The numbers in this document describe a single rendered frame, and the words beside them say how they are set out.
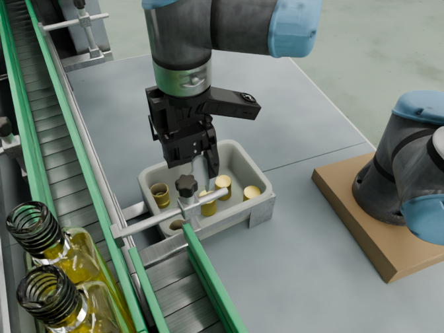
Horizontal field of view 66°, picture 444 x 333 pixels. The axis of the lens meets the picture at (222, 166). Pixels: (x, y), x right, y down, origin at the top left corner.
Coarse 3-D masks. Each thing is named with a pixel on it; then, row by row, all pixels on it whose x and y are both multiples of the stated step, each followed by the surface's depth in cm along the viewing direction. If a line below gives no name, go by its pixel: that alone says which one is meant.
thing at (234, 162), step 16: (224, 144) 73; (224, 160) 76; (240, 160) 72; (144, 176) 67; (160, 176) 70; (176, 176) 72; (240, 176) 74; (256, 176) 68; (144, 192) 64; (176, 192) 73; (240, 192) 73; (224, 208) 70; (240, 208) 62; (160, 224) 59; (208, 224) 60
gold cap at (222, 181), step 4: (220, 176) 70; (224, 176) 70; (228, 176) 70; (216, 180) 69; (220, 180) 69; (224, 180) 69; (228, 180) 69; (216, 184) 69; (220, 184) 69; (224, 184) 69; (228, 184) 69; (216, 188) 69; (228, 188) 69; (228, 192) 70; (224, 196) 70; (228, 196) 71; (224, 200) 71
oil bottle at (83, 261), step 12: (72, 228) 30; (72, 240) 29; (84, 240) 30; (24, 252) 29; (72, 252) 28; (84, 252) 29; (96, 252) 32; (24, 264) 28; (36, 264) 28; (60, 264) 28; (72, 264) 28; (84, 264) 28; (96, 264) 30; (72, 276) 28; (84, 276) 29; (96, 276) 29; (108, 276) 34; (108, 288) 32; (120, 300) 37; (132, 324) 41
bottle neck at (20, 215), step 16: (16, 208) 25; (32, 208) 26; (16, 224) 25; (32, 224) 27; (48, 224) 25; (32, 240) 25; (48, 240) 26; (64, 240) 28; (32, 256) 27; (48, 256) 27
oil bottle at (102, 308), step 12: (84, 288) 26; (96, 288) 27; (96, 300) 26; (108, 300) 27; (96, 312) 25; (108, 312) 26; (120, 312) 32; (36, 324) 25; (84, 324) 25; (96, 324) 25; (108, 324) 25; (120, 324) 28
